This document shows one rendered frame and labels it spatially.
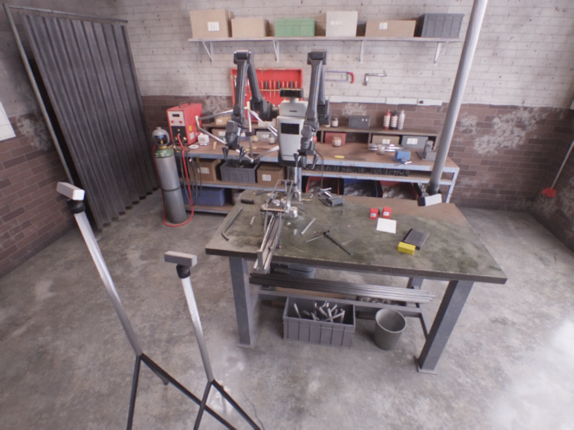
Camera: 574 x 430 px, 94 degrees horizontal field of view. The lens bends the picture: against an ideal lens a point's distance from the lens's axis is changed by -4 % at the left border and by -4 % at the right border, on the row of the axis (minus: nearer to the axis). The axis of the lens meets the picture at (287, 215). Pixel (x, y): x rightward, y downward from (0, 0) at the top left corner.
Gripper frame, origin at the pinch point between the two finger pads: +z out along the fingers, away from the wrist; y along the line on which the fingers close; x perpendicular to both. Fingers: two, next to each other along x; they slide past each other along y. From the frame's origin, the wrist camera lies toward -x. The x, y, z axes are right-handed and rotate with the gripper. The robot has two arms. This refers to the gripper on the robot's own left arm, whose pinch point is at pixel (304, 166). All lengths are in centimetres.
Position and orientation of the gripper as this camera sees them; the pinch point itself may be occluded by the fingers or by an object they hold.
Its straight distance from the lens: 165.3
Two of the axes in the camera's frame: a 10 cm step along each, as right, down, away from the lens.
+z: -1.3, 9.9, 0.1
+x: 2.3, 0.2, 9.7
